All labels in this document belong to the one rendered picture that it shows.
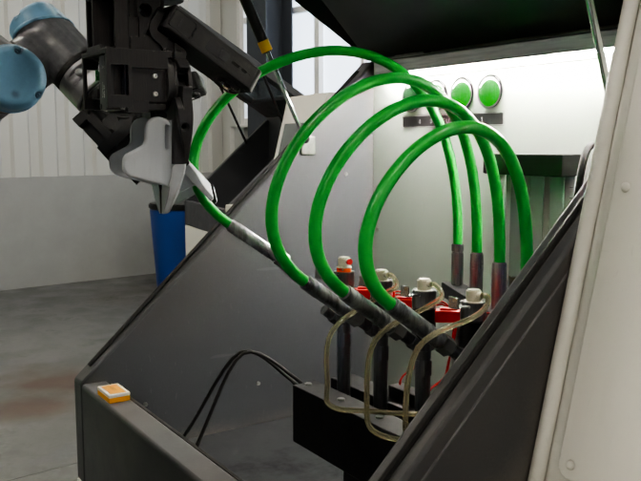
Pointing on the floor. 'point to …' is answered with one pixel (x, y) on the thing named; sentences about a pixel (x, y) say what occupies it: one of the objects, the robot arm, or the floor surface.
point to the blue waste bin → (168, 239)
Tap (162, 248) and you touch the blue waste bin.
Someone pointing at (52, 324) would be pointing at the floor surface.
